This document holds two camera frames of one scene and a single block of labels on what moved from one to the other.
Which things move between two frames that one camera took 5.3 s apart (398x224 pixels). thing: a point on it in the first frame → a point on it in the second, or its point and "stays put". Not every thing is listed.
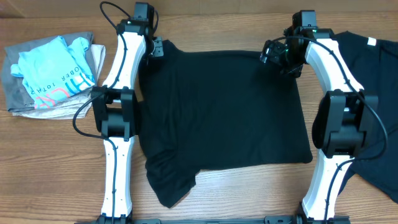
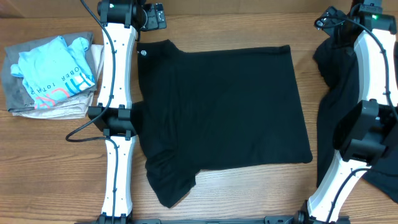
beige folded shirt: [64, 109] stays put
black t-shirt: [203, 111] stays put
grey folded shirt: [16, 97] stays put
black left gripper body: [158, 50] → [151, 22]
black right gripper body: [290, 61] → [335, 28]
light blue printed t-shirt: [52, 70] stays put
